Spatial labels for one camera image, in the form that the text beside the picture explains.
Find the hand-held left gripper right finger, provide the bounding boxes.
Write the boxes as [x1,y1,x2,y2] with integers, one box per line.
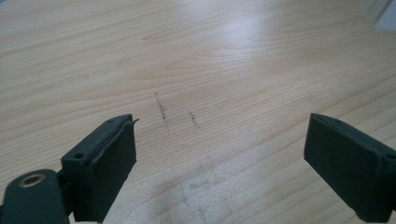
[303,112,396,224]

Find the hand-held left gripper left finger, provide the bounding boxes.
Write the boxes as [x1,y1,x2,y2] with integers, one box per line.
[60,113,140,224]

